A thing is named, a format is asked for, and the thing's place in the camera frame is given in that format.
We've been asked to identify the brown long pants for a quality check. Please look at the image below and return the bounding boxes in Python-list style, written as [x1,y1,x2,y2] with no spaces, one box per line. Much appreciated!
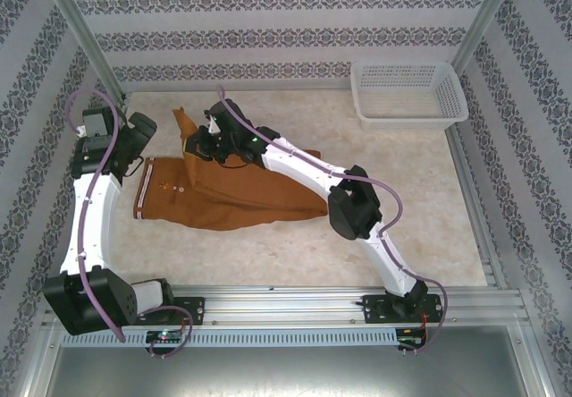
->
[132,106,330,232]

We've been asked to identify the white plastic mesh basket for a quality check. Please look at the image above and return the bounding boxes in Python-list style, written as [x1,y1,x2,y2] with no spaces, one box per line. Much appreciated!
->
[349,60,469,132]

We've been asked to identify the grey metal sheet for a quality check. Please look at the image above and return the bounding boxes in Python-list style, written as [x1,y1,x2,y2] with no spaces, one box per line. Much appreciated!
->
[42,342,553,397]

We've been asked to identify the thin black cable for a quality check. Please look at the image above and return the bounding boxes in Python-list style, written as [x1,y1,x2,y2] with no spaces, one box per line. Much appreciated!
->
[214,153,254,170]

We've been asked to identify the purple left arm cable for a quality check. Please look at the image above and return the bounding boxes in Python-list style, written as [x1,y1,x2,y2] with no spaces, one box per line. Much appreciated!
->
[65,87,127,343]

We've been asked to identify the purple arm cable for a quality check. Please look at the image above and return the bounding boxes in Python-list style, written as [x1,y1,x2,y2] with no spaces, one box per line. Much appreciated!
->
[215,84,450,353]
[65,87,127,343]

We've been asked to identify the aluminium frame post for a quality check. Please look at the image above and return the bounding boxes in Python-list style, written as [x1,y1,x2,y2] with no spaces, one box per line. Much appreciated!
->
[42,0,130,103]
[450,0,525,74]

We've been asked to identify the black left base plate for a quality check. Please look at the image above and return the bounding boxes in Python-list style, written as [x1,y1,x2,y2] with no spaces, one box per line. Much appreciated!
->
[169,296,206,318]

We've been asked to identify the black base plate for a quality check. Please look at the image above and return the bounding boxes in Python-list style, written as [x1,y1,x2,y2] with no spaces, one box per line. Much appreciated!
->
[362,292,442,323]
[169,296,206,318]

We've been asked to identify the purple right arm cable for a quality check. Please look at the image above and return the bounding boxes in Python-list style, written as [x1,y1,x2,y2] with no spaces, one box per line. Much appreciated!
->
[215,84,450,353]

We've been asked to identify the aluminium mounting rail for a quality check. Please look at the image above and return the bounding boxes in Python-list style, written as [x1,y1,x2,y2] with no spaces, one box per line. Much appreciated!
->
[42,283,525,327]

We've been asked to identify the white slotted cable duct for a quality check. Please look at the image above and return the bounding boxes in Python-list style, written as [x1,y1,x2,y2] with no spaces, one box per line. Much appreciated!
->
[61,325,399,349]

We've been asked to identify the short purple cable loop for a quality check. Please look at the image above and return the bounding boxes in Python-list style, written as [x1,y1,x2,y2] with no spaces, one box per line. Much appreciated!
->
[147,306,194,360]

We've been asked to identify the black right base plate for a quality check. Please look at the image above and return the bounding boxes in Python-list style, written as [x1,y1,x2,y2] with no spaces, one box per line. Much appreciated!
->
[362,292,442,323]

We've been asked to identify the aluminium side rail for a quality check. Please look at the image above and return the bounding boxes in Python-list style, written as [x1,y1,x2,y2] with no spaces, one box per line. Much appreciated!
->
[445,126,509,289]

